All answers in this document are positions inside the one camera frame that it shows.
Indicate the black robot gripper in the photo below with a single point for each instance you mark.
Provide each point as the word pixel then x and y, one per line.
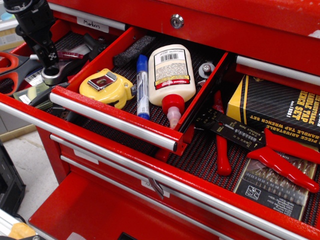
pixel 35 19

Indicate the red glue tube white cap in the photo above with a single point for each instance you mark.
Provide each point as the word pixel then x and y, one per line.
pixel 66 55

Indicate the black tool under drawer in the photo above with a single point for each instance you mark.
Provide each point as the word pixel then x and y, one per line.
pixel 62 113

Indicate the small red open drawer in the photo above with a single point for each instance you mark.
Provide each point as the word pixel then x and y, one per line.
pixel 120 115

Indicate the white wood glue bottle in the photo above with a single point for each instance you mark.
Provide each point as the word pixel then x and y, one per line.
pixel 171 81

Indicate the silver ratchet wrench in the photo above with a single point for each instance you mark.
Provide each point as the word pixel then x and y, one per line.
pixel 56 74

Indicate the orange grey scissors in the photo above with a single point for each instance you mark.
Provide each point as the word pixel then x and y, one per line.
pixel 13 71

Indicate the green clear plastic box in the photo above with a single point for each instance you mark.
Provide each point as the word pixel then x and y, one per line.
pixel 36 96

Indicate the black utility knife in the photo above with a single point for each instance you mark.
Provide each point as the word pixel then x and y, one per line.
pixel 96 46

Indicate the white markers label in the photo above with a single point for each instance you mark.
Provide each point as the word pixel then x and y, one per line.
pixel 92 24

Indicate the yellow tape measure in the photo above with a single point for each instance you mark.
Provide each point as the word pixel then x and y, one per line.
pixel 109 88

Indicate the black foam block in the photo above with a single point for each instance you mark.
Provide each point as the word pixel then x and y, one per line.
pixel 133 51

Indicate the blue white marker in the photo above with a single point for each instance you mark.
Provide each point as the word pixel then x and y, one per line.
pixel 142 81

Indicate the silver cabinet lock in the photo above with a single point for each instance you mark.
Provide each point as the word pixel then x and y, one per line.
pixel 177 21

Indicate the black box on floor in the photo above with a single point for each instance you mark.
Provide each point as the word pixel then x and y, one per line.
pixel 12 188

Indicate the red metal tool chest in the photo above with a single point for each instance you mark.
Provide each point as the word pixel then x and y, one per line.
pixel 111 187

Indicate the silver round metal part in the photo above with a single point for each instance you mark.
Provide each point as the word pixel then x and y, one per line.
pixel 206 69

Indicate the drill bit set case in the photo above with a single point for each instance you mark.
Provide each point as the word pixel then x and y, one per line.
pixel 266 187

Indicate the black yellow tap wrench box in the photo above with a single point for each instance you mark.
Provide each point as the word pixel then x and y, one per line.
pixel 286 111

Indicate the red handled pliers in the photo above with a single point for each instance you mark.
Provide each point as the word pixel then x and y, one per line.
pixel 223 164

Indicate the red handled wire stripper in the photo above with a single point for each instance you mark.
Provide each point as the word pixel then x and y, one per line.
pixel 263 146

